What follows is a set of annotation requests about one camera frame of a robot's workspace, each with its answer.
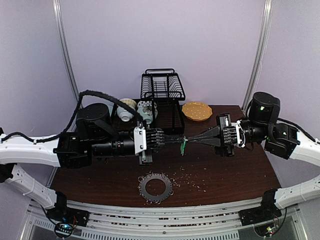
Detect metal keyring disc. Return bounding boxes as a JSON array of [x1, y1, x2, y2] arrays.
[[137, 173, 175, 206]]

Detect black wire dish rack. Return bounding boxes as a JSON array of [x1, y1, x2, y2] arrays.
[[135, 68, 186, 135]]

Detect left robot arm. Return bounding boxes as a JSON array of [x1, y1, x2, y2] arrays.
[[0, 103, 182, 222]]

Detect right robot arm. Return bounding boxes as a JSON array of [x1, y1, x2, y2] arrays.
[[185, 91, 320, 221]]

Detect yellow dotted plate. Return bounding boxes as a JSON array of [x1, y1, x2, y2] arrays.
[[182, 101, 213, 122]]

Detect green floral bowl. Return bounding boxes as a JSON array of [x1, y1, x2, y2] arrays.
[[137, 106, 158, 125]]

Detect light blue striped bowl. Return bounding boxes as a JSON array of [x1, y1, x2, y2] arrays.
[[116, 106, 134, 122]]

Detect white black dotted bowl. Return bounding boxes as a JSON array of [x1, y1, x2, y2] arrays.
[[137, 100, 157, 109]]

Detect yellow checked bowl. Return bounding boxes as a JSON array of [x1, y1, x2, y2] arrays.
[[120, 98, 137, 109]]

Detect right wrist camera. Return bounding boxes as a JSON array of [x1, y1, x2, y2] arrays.
[[234, 120, 246, 148]]

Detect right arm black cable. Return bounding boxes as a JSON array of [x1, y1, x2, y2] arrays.
[[246, 104, 320, 146]]

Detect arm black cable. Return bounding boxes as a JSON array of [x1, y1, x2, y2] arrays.
[[0, 89, 147, 145], [246, 104, 320, 146]]

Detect aluminium front rail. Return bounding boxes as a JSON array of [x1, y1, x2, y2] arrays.
[[18, 197, 311, 240]]

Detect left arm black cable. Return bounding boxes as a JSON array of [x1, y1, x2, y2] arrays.
[[0, 89, 147, 145]]

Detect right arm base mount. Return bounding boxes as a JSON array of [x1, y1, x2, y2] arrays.
[[238, 205, 282, 226]]

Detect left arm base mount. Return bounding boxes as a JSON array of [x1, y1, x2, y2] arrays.
[[46, 207, 90, 227]]

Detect right aluminium frame post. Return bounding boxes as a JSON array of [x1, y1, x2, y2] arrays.
[[241, 0, 273, 112]]

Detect aluminium frame post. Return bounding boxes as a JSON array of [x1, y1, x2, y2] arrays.
[[241, 0, 273, 112], [52, 0, 80, 102]]

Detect left aluminium frame post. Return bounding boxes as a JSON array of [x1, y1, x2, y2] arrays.
[[52, 0, 80, 102]]

